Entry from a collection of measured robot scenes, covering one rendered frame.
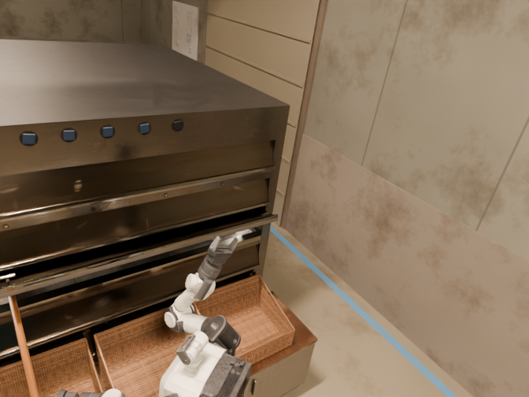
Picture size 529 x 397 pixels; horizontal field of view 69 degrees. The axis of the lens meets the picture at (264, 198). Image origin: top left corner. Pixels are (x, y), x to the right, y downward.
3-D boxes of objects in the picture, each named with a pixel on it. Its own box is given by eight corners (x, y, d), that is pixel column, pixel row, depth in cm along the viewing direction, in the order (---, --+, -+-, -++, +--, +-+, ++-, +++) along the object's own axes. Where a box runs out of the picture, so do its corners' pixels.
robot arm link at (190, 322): (186, 322, 195) (218, 331, 181) (166, 334, 185) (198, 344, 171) (183, 300, 193) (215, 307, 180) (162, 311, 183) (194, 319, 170)
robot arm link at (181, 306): (194, 284, 183) (176, 302, 194) (177, 292, 175) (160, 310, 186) (206, 303, 180) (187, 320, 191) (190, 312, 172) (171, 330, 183)
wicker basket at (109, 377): (95, 365, 234) (91, 333, 220) (181, 329, 266) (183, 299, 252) (122, 435, 201) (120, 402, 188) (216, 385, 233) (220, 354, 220)
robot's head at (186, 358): (206, 350, 148) (197, 334, 146) (195, 367, 140) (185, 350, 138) (194, 350, 151) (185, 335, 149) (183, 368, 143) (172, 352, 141)
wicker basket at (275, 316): (186, 326, 269) (188, 296, 256) (254, 300, 300) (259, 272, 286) (220, 381, 235) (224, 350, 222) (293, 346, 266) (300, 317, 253)
